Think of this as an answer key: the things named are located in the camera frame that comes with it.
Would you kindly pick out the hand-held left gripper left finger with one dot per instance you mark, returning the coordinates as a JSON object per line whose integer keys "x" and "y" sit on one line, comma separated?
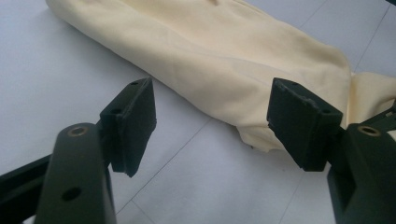
{"x": 132, "y": 124}

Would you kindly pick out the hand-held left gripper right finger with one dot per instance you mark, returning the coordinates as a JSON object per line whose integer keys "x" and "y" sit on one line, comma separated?
{"x": 302, "y": 130}

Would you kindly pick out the cream baby pants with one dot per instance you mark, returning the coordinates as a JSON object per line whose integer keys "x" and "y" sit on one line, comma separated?
{"x": 218, "y": 62}

